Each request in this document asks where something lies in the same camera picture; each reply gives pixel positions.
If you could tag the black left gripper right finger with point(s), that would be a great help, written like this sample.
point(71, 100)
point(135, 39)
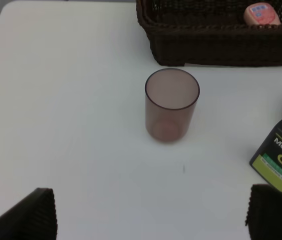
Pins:
point(264, 214)

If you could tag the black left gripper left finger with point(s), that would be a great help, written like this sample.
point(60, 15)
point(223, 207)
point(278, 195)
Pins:
point(33, 218)

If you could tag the translucent pink plastic cup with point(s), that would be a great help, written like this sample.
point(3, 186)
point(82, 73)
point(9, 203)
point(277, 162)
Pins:
point(171, 95)

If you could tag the dark brown wicker basket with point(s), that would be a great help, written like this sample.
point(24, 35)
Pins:
point(209, 32)

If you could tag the pink bottle white cap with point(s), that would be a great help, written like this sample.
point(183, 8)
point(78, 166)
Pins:
point(261, 13)

